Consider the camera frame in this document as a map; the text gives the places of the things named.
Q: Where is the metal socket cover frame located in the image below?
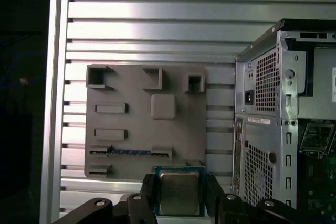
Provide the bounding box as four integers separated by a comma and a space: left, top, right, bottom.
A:
298, 119, 336, 156

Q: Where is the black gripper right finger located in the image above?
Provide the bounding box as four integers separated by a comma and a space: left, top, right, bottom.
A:
204, 173, 336, 224

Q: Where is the RAM stick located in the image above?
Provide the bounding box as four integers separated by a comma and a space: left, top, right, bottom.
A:
89, 147, 173, 158

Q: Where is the grey parts rack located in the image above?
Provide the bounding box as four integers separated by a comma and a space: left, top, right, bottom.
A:
84, 63, 208, 180

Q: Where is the green motherboard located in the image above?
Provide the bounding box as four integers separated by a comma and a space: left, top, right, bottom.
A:
298, 153, 336, 224

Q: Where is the silver CPU chip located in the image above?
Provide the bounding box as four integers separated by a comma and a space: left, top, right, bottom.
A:
154, 165, 206, 217

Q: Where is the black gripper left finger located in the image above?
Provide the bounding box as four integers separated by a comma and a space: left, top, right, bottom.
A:
52, 173, 159, 224

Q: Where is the black PC case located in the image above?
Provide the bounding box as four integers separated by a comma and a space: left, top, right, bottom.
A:
230, 18, 336, 224

